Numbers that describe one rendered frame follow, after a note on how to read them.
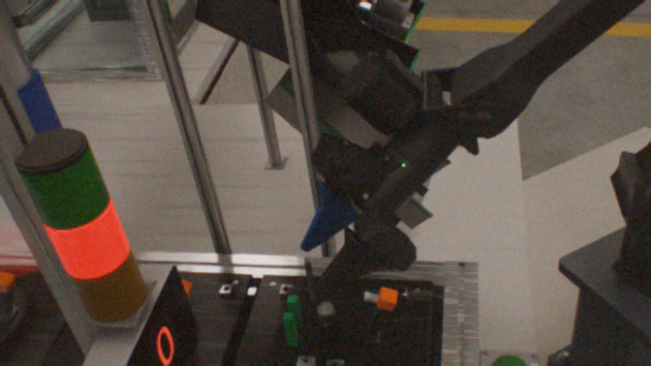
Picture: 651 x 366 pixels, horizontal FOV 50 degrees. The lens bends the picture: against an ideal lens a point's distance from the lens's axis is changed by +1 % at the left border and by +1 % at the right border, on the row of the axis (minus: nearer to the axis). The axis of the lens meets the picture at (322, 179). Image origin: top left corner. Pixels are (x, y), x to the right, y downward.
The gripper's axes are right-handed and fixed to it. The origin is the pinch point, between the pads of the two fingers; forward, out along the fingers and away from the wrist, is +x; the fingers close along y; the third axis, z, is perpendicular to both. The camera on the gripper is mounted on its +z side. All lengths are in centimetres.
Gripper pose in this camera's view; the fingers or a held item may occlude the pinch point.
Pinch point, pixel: (331, 244)
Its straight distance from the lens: 73.9
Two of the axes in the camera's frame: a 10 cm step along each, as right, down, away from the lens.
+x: -6.5, 7.4, 1.4
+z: -7.2, -5.6, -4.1
